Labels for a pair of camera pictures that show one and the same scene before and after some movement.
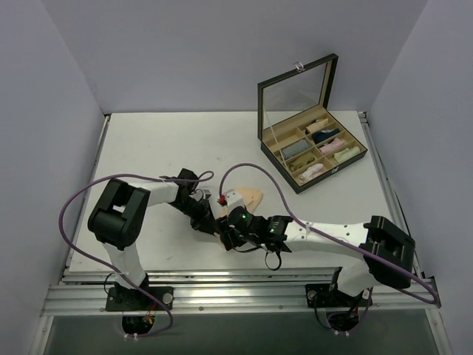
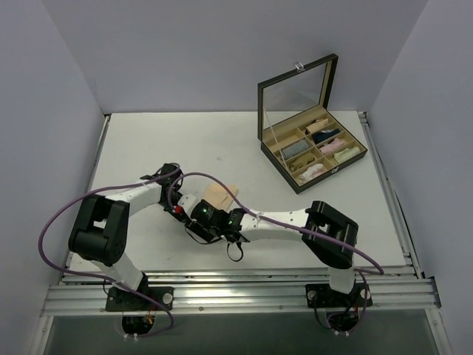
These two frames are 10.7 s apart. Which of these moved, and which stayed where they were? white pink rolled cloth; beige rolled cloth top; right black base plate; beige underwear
Moved: beige underwear
Stayed: right black base plate; beige rolled cloth top; white pink rolled cloth
